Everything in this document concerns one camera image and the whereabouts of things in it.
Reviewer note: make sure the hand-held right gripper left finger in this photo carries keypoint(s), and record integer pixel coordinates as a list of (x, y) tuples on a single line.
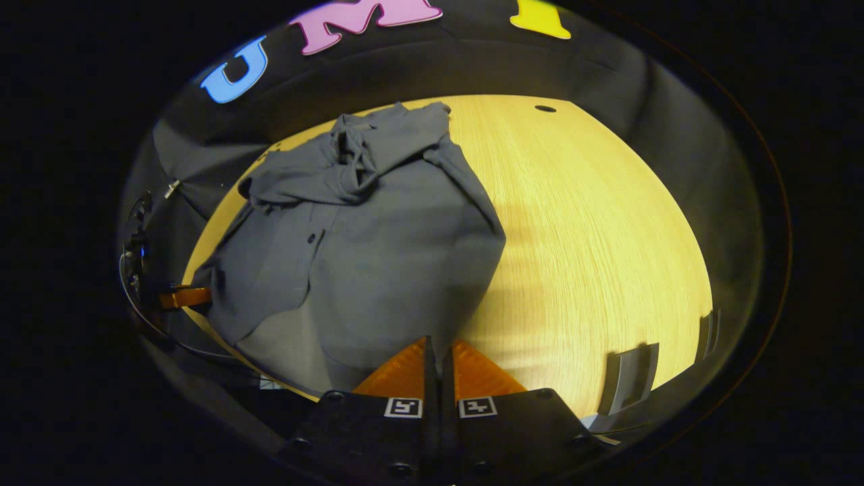
[(429, 378)]

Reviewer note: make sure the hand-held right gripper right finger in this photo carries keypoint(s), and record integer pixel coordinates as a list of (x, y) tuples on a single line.
[(447, 385)]

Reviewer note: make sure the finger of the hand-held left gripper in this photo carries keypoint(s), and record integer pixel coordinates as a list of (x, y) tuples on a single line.
[(189, 297)]

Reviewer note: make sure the grey button shirt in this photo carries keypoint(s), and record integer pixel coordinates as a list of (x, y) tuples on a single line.
[(391, 256)]

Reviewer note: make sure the white cloth clip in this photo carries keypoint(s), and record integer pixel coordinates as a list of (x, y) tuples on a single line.
[(172, 189)]

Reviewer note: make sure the black backdrop cloth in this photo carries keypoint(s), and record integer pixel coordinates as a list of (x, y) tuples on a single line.
[(607, 61)]

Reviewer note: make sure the grey table edge bracket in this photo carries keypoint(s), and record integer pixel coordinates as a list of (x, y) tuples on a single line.
[(707, 336), (631, 378)]

